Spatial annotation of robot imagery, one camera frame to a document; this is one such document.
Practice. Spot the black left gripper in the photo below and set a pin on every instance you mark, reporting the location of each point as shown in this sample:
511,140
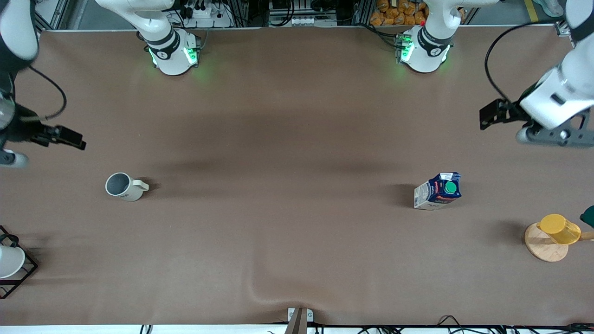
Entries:
513,110

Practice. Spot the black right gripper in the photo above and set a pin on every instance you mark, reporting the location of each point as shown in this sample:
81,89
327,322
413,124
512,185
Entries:
18,128

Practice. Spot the blue white milk carton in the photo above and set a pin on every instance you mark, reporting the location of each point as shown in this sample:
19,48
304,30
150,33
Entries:
436,195

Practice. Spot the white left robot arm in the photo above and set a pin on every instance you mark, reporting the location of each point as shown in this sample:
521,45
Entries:
428,50

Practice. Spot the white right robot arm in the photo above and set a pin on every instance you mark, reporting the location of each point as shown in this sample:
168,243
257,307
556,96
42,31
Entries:
168,46

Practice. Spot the yellow plastic cup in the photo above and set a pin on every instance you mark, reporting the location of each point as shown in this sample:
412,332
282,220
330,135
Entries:
559,228

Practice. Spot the dark green cup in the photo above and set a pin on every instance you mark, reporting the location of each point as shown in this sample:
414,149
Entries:
588,216

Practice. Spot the wooden cup stand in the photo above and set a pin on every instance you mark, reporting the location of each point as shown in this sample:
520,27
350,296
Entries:
545,248

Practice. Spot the white mug with grey inside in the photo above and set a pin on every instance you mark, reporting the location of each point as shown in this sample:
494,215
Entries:
124,188

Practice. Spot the bag of orange snacks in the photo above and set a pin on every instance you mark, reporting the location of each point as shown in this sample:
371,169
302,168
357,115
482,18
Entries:
399,13

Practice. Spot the white power strip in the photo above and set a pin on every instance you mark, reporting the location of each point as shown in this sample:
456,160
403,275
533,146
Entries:
209,14

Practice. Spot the brown table cover sheet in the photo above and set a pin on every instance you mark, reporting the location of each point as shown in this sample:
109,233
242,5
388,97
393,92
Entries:
297,139

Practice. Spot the aluminium frame profile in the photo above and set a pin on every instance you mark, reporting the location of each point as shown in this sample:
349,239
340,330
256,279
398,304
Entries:
58,14

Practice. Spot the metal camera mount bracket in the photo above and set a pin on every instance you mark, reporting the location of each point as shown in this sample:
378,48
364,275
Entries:
299,320

